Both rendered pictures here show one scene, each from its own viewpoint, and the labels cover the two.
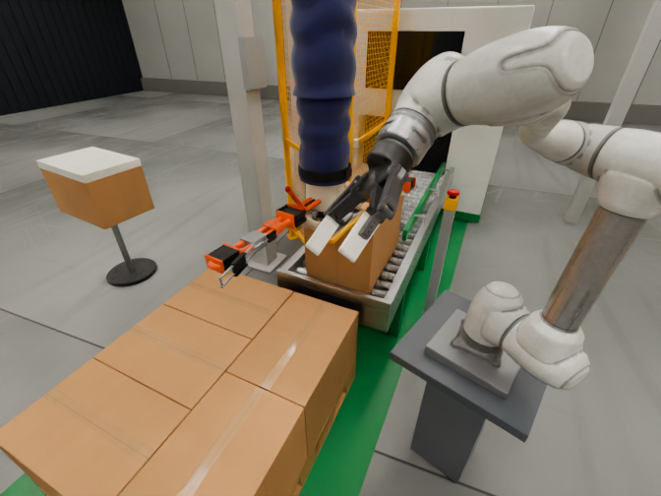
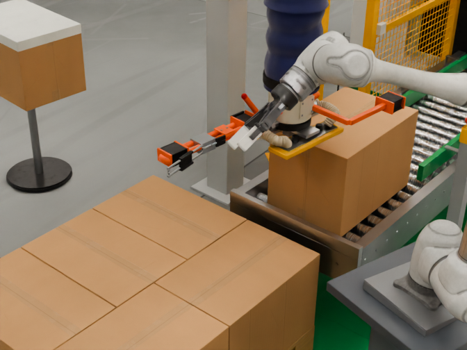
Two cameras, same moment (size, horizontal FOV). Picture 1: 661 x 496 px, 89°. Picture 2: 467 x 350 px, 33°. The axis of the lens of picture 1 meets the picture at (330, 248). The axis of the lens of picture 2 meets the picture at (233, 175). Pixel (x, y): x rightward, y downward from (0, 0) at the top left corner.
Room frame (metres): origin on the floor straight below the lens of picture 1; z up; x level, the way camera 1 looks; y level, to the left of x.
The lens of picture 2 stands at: (-1.38, -0.46, 2.54)
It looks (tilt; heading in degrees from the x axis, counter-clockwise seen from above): 31 degrees down; 14
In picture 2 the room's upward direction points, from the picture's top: 1 degrees clockwise
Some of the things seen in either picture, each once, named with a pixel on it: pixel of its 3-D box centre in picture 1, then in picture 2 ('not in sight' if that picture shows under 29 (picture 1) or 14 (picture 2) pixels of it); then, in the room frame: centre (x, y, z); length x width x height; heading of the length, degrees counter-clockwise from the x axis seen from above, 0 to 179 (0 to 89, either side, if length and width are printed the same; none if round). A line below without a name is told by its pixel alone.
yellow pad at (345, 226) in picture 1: (342, 219); (307, 135); (1.35, -0.06, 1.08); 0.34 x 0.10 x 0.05; 149
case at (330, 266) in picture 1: (356, 232); (342, 157); (1.81, -0.16, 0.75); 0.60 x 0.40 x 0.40; 155
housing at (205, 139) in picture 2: (254, 241); (203, 143); (1.00, 0.27, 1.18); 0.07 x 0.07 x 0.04; 59
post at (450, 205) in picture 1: (437, 268); (454, 223); (1.78, -0.70, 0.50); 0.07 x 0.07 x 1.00; 65
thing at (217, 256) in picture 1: (223, 258); (173, 153); (0.89, 0.34, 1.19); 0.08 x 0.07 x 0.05; 149
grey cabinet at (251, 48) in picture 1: (253, 63); not in sight; (2.54, 0.51, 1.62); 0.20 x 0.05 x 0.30; 155
